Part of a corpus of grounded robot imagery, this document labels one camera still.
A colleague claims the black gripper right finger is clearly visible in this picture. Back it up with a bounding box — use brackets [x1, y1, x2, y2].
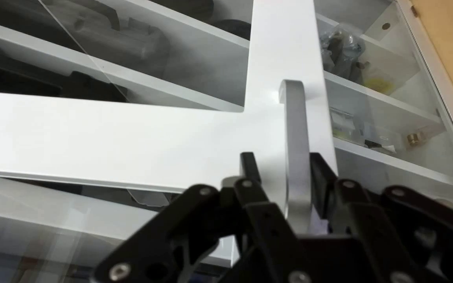
[310, 152, 453, 283]

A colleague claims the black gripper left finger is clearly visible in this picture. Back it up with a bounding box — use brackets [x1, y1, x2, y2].
[93, 150, 311, 283]

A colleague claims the silver door handle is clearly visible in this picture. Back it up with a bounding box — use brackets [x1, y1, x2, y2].
[277, 78, 315, 235]

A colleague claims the white shelf cabinet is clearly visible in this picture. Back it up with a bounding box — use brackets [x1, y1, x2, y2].
[311, 0, 453, 210]

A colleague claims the small tan block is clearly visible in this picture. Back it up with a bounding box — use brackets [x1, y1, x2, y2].
[406, 130, 423, 147]

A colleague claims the clear small parts bag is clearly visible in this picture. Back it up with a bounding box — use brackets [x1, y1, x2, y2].
[330, 105, 360, 141]

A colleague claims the black bag of parts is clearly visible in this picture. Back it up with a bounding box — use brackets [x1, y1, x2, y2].
[319, 26, 371, 86]

